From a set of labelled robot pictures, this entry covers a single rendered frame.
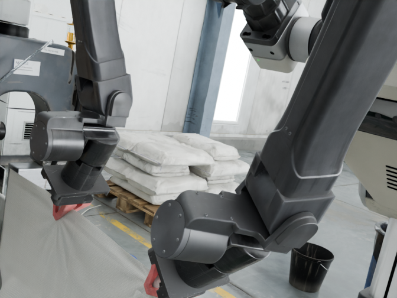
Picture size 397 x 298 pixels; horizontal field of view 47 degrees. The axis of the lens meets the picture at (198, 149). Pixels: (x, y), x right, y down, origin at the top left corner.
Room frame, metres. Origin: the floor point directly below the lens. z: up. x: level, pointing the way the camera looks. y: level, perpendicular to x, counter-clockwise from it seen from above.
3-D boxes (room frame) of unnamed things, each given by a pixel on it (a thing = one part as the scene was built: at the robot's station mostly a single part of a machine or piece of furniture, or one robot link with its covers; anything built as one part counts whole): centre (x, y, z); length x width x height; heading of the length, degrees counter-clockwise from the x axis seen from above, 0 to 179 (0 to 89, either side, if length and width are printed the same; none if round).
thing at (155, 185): (3.84, 0.20, 0.32); 0.66 x 0.43 x 0.15; 139
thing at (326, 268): (2.99, -0.90, 0.13); 0.30 x 0.30 x 0.26
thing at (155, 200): (3.93, 0.38, 0.20); 0.66 x 0.44 x 0.12; 47
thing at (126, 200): (4.20, 0.16, 0.07); 1.20 x 0.82 x 0.14; 139
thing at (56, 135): (0.68, 0.18, 1.24); 0.11 x 0.09 x 0.12; 136
